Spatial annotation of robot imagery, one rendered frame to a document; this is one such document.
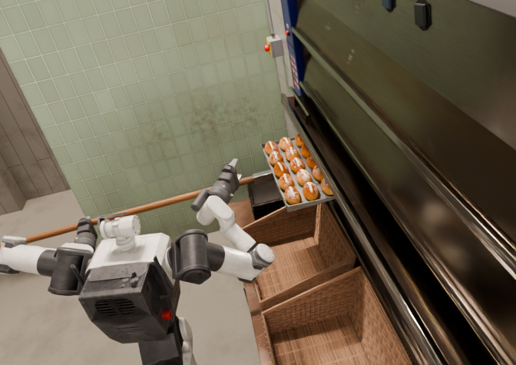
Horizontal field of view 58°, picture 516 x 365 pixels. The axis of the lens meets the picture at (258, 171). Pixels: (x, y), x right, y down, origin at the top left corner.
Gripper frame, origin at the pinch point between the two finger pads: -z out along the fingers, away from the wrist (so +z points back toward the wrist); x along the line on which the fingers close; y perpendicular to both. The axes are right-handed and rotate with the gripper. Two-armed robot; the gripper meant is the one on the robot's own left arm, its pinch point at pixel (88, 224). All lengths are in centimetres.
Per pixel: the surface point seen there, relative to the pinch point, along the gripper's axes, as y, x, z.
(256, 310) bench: 61, 62, 17
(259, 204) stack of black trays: 77, 40, -37
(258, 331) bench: 60, 62, 29
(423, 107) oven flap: 113, -62, 82
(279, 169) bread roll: 87, -3, 1
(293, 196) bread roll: 88, -3, 22
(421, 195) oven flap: 113, -36, 81
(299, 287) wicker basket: 83, 44, 27
